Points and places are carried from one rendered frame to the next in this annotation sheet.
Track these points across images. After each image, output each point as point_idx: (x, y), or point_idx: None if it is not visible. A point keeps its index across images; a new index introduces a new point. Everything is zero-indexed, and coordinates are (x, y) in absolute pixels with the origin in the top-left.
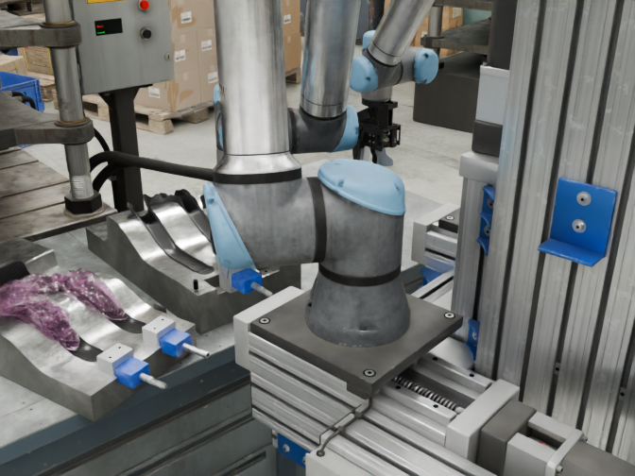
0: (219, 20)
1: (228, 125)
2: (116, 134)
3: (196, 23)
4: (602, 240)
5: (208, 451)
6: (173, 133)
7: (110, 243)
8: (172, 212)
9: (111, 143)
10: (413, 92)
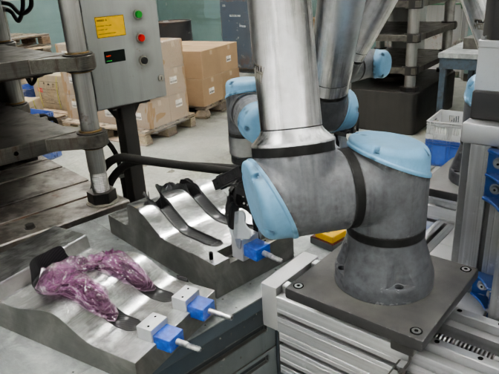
0: (255, 3)
1: (266, 102)
2: (123, 141)
3: (165, 64)
4: None
5: None
6: (153, 145)
7: (130, 225)
8: (180, 197)
9: (108, 154)
10: None
